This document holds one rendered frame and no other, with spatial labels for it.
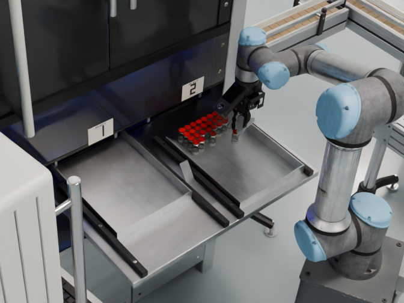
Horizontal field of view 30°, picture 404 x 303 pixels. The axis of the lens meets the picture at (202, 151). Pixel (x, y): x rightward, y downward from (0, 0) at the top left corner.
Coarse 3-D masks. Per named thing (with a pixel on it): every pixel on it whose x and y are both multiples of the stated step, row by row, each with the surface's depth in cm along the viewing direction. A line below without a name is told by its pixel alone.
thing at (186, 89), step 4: (196, 80) 229; (200, 80) 231; (188, 84) 228; (196, 84) 231; (200, 84) 232; (184, 88) 228; (188, 88) 229; (196, 88) 232; (200, 88) 233; (184, 92) 229; (188, 92) 230; (192, 92) 232; (196, 92) 233; (200, 92) 234; (184, 96) 230; (188, 96) 231
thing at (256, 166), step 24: (168, 144) 230; (216, 144) 234; (240, 144) 234; (264, 144) 235; (216, 168) 226; (240, 168) 226; (264, 168) 227; (288, 168) 228; (240, 192) 219; (264, 192) 218
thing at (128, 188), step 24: (120, 144) 230; (72, 168) 221; (96, 168) 222; (120, 168) 223; (144, 168) 224; (96, 192) 215; (120, 192) 216; (144, 192) 216; (168, 192) 217; (96, 216) 207; (120, 216) 209; (144, 216) 205
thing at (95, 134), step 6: (108, 120) 213; (96, 126) 211; (108, 126) 214; (90, 132) 211; (96, 132) 212; (108, 132) 216; (90, 138) 212; (96, 138) 214; (102, 138) 216; (90, 144) 214
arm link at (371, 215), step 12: (360, 192) 204; (360, 204) 200; (372, 204) 200; (384, 204) 201; (360, 216) 197; (372, 216) 197; (384, 216) 198; (360, 228) 197; (372, 228) 198; (384, 228) 200; (360, 240) 198; (372, 240) 201
